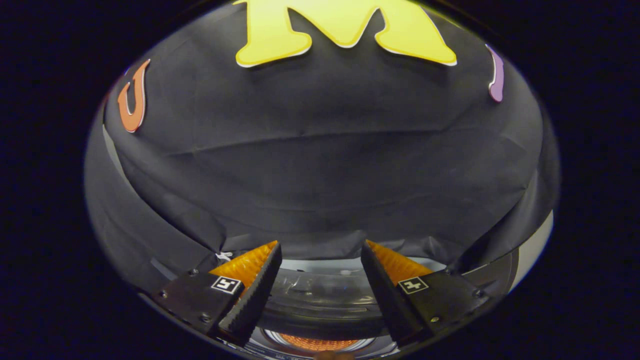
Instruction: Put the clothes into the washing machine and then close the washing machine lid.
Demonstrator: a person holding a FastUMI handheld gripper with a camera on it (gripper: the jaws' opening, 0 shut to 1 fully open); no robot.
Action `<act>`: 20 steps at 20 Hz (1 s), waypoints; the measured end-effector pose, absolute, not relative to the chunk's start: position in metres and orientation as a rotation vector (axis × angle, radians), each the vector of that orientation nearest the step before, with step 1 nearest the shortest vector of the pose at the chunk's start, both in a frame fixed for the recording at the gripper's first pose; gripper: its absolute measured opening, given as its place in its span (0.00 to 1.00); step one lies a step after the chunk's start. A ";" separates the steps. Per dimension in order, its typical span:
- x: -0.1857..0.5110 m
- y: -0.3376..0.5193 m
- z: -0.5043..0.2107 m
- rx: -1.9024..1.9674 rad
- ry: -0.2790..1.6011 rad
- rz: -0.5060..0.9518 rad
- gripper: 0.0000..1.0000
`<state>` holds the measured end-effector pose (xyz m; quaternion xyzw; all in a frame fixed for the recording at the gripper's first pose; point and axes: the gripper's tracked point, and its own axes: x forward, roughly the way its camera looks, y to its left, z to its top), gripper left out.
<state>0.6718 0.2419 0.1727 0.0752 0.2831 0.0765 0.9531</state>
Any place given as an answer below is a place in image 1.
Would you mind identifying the orange polo shirt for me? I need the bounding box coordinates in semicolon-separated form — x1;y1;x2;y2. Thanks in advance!
279;333;362;352

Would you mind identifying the black backdrop cloth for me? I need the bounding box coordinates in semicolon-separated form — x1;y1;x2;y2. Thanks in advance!
84;0;561;296

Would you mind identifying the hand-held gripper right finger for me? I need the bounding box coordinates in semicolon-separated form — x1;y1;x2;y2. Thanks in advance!
360;239;492;349

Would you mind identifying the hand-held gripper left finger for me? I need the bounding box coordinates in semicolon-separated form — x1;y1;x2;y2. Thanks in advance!
156;240;284;347

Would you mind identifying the grey washing machine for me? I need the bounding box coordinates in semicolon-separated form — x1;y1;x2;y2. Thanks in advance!
144;249;521;360

